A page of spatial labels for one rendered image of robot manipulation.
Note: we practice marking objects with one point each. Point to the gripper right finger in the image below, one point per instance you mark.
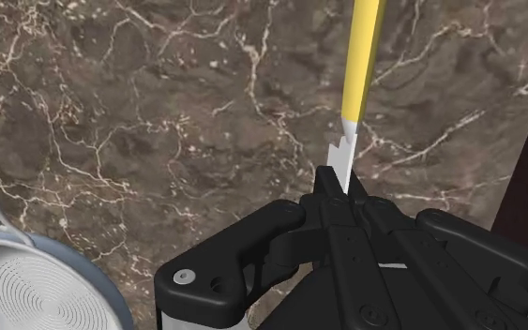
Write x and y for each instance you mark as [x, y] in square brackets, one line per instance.
[455, 256]

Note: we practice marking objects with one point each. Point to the grey frying pan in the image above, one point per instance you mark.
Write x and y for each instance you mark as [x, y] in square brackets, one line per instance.
[30, 288]

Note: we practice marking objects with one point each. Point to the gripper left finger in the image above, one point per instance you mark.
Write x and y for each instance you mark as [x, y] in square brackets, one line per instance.
[227, 256]

